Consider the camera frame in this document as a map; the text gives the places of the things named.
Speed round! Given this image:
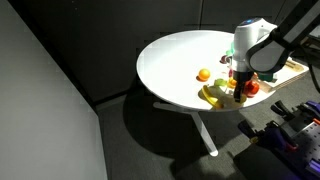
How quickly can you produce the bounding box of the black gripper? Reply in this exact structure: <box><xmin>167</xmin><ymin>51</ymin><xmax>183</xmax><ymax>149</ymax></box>
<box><xmin>233</xmin><ymin>71</ymin><xmax>253</xmax><ymax>102</ymax></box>

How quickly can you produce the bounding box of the yellow plastic lemon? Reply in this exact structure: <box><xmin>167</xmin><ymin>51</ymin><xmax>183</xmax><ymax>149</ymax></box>
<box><xmin>235</xmin><ymin>94</ymin><xmax>247</xmax><ymax>104</ymax></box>

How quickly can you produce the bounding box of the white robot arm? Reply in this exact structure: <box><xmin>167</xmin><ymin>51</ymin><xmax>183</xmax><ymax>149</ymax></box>
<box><xmin>231</xmin><ymin>0</ymin><xmax>320</xmax><ymax>102</ymax></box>

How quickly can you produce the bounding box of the lime green flat block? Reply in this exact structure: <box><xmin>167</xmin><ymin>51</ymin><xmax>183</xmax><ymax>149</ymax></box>
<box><xmin>214</xmin><ymin>78</ymin><xmax>227</xmax><ymax>86</ymax></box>

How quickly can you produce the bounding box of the wooden crate tray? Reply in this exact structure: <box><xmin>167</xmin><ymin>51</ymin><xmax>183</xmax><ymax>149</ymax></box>
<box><xmin>254</xmin><ymin>57</ymin><xmax>309</xmax><ymax>93</ymax></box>

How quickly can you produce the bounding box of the yellow orange plastic fruit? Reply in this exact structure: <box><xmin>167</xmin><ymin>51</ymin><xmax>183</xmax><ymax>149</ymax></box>
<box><xmin>227</xmin><ymin>77</ymin><xmax>237</xmax><ymax>89</ymax></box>

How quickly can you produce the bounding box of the red plastic apple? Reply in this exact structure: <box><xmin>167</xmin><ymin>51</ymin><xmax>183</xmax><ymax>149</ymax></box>
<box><xmin>243</xmin><ymin>80</ymin><xmax>260</xmax><ymax>97</ymax></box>

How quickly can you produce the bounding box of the yellow plastic banana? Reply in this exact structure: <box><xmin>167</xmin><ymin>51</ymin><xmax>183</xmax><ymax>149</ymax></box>
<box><xmin>201</xmin><ymin>85</ymin><xmax>223</xmax><ymax>109</ymax></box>

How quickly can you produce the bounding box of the dark red plum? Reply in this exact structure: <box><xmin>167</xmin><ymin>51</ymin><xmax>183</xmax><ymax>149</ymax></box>
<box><xmin>220</xmin><ymin>55</ymin><xmax>228</xmax><ymax>64</ymax></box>

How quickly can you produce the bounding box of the orange plastic orange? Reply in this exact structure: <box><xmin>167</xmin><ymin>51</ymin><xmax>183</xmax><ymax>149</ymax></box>
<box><xmin>198</xmin><ymin>68</ymin><xmax>211</xmax><ymax>81</ymax></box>

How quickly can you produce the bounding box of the green plastic bowl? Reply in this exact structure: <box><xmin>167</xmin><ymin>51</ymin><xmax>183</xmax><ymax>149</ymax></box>
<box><xmin>226</xmin><ymin>42</ymin><xmax>235</xmax><ymax>56</ymax></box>

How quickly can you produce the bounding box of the white round table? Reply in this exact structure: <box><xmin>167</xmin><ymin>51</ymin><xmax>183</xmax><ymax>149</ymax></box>
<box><xmin>136</xmin><ymin>30</ymin><xmax>278</xmax><ymax>157</ymax></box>

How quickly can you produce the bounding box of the left purple orange clamp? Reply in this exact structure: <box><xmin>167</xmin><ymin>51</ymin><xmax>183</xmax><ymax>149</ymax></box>
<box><xmin>238</xmin><ymin>120</ymin><xmax>299</xmax><ymax>151</ymax></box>

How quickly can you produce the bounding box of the purple orange clamp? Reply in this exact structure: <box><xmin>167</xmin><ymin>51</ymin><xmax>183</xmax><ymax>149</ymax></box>
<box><xmin>270</xmin><ymin>100</ymin><xmax>320</xmax><ymax>124</ymax></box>
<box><xmin>238</xmin><ymin>120</ymin><xmax>299</xmax><ymax>151</ymax></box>

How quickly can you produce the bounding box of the right purple orange clamp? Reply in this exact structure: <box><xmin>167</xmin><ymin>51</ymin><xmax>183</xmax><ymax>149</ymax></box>
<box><xmin>270</xmin><ymin>100</ymin><xmax>320</xmax><ymax>124</ymax></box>

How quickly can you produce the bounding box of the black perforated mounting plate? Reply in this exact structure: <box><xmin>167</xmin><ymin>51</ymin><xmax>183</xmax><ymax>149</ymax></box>
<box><xmin>293</xmin><ymin>122</ymin><xmax>320</xmax><ymax>166</ymax></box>

